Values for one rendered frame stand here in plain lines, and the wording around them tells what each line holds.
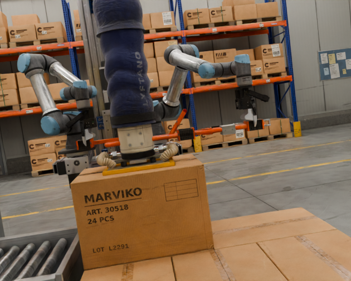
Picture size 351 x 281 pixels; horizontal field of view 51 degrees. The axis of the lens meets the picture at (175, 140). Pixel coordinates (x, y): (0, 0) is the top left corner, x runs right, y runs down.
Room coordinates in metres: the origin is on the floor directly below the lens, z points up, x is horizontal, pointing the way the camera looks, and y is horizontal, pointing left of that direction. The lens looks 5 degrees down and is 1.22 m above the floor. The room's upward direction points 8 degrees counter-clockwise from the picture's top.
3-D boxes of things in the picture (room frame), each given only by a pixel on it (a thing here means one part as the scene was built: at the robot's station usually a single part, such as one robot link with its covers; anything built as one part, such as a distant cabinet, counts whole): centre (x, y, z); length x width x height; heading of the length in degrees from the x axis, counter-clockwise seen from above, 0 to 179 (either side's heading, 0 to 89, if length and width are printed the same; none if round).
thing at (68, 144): (2.33, 0.62, 1.09); 0.15 x 0.15 x 0.10
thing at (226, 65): (1.93, -0.32, 1.37); 0.11 x 0.11 x 0.08; 33
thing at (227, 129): (1.85, -0.27, 1.07); 0.07 x 0.07 x 0.04; 3
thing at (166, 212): (1.81, 0.20, 0.74); 0.60 x 0.40 x 0.40; 95
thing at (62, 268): (1.78, 0.57, 0.58); 0.70 x 0.03 x 0.06; 4
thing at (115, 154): (1.82, 0.19, 1.01); 0.34 x 0.25 x 0.06; 93
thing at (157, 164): (1.73, 0.19, 0.97); 0.34 x 0.10 x 0.05; 93
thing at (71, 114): (2.33, 0.63, 1.20); 0.13 x 0.12 x 0.14; 144
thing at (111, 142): (1.95, 0.00, 1.07); 0.93 x 0.30 x 0.04; 93
